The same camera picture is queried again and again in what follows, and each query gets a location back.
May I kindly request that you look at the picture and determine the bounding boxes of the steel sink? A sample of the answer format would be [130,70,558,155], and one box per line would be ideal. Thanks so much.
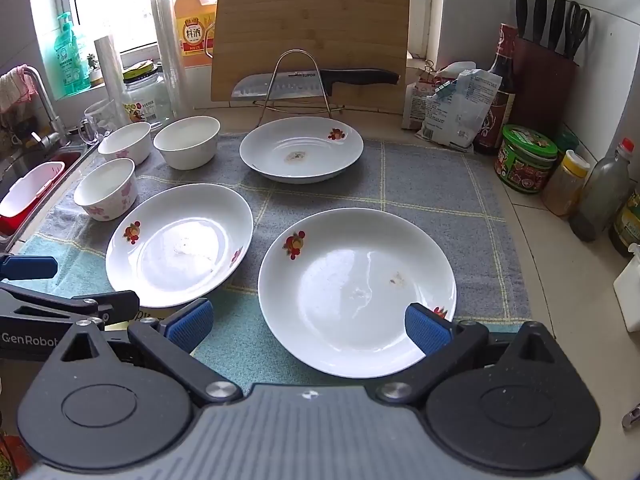
[0,130,89,253]

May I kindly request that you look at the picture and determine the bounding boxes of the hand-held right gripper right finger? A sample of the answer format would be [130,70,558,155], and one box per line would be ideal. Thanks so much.
[372,302,571,406]

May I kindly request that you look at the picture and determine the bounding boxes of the small green lidded jar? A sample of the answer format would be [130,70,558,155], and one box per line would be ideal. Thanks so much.
[552,130,581,159]

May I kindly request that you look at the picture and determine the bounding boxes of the grey teal checked towel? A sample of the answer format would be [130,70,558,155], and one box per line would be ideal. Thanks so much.
[15,132,534,396]

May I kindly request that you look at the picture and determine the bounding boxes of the metal wire rack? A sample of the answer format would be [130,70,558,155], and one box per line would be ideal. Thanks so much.
[252,49,347,129]

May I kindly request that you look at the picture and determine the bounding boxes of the glass jar with dark lid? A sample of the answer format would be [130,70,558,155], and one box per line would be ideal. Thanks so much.
[121,60,174,129]

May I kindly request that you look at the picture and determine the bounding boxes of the dark brown knife block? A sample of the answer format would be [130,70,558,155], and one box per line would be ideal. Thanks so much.
[507,37,581,136]

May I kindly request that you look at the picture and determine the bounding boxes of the plain white bowl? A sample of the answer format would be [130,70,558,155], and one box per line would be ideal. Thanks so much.
[153,116,221,171]

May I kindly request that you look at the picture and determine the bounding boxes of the dark soy sauce bottle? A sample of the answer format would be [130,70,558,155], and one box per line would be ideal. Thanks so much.
[472,22,519,156]

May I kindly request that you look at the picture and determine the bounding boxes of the green lidded sauce jar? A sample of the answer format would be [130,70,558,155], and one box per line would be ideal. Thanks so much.
[495,125,559,194]

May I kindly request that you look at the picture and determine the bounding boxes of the clear glass mug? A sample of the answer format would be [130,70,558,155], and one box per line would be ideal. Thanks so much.
[80,99,126,146]

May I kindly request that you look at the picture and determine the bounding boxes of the white pink floral bowl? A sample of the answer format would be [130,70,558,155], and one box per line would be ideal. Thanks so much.
[73,158,138,222]
[97,121,152,165]

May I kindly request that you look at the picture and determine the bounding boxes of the yellow lidded spice jar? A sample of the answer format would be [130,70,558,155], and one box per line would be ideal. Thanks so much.
[541,150,591,218]

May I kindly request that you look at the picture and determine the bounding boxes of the window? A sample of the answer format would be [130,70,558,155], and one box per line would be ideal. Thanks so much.
[65,0,437,57]

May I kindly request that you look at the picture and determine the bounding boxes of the white plastic container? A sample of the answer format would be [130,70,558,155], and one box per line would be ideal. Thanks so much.
[614,242,640,334]

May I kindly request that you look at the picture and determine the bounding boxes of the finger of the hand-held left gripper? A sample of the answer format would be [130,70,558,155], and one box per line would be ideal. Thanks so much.
[0,255,58,281]
[0,282,141,330]

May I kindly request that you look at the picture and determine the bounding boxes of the steel faucet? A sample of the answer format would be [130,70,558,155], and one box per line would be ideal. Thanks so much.
[22,66,69,149]

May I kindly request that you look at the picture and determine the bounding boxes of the green dish soap bottle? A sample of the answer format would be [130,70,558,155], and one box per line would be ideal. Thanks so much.
[53,11,91,99]

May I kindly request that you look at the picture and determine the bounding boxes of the white blue plastic bag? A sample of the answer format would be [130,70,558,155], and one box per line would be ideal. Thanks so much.
[415,69,503,150]

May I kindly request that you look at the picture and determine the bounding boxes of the black handled kitchen knife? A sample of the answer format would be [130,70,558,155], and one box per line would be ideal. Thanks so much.
[231,68,401,100]

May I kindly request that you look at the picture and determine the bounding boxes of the red white plastic basin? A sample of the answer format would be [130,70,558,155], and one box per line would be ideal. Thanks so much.
[0,161,66,236]

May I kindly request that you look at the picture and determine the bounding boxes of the orange cooking wine jug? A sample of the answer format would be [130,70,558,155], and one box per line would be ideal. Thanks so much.
[173,0,219,71]

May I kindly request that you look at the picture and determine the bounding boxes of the green yellow label bottle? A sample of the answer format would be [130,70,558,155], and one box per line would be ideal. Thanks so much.
[607,187,640,259]

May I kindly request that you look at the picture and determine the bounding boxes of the pink cloth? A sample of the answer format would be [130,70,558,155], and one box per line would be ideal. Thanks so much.
[0,70,39,114]

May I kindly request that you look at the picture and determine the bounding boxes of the short clear plastic wrap roll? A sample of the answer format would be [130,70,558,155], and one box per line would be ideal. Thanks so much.
[95,35,129,126]

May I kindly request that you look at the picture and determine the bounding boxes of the white fruit print plate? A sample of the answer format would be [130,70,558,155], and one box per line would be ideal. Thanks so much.
[105,183,254,309]
[239,116,364,184]
[257,208,457,380]

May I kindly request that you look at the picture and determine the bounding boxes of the black handled scissors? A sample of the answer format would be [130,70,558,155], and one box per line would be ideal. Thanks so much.
[564,2,592,61]

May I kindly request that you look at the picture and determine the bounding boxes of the white red printed bag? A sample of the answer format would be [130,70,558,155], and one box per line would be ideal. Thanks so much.
[401,61,476,131]

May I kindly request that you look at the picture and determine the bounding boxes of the red capped clear bottle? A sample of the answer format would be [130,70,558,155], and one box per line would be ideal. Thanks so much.
[569,137,636,242]

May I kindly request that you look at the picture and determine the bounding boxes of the bamboo cutting board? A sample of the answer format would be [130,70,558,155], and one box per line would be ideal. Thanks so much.
[210,0,411,114]

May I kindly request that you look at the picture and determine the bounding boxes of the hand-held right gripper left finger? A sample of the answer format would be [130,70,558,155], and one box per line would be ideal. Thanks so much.
[49,297,243,406]

